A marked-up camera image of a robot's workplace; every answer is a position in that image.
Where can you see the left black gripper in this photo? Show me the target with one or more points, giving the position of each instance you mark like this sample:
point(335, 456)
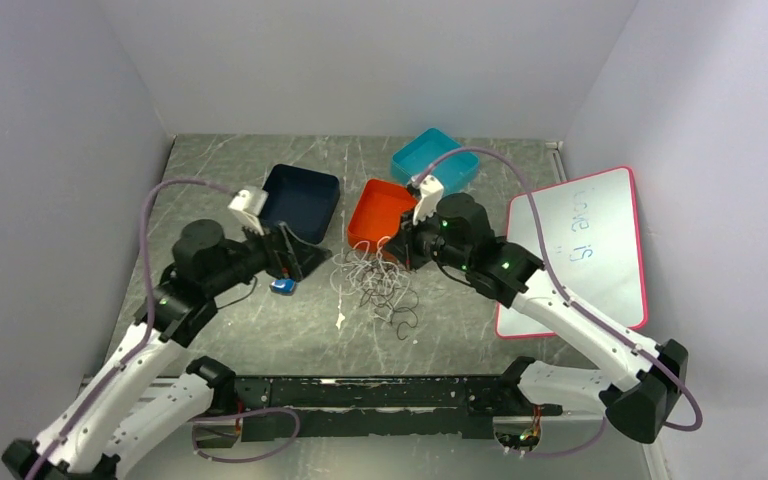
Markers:
point(294, 258)

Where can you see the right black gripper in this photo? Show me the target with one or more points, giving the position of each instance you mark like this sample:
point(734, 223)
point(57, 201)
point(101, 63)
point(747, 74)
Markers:
point(407, 248)

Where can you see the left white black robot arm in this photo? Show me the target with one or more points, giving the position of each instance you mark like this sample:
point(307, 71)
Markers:
point(103, 434)

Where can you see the orange square bin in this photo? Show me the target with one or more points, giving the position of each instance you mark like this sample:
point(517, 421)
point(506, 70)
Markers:
point(377, 214)

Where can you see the small blue object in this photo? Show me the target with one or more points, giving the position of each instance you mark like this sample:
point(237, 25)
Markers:
point(283, 286)

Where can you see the dark navy square bin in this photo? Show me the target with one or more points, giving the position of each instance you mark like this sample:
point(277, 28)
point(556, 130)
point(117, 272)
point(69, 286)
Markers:
point(303, 199)

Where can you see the teal square bin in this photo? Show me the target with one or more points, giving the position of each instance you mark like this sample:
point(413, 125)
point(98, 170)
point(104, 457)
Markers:
point(454, 173)

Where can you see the pink framed whiteboard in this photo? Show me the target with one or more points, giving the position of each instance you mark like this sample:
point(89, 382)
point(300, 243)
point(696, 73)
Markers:
point(591, 231)

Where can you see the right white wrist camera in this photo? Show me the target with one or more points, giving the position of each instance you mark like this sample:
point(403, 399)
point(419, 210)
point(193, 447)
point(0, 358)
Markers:
point(428, 193)

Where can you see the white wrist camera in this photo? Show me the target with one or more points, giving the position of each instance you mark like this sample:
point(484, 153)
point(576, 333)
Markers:
point(246, 206)
point(428, 193)

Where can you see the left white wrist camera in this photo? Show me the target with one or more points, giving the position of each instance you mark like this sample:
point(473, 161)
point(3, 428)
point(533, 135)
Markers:
point(246, 206)

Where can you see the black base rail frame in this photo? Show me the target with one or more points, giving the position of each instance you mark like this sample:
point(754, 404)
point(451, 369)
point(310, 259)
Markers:
point(273, 407)

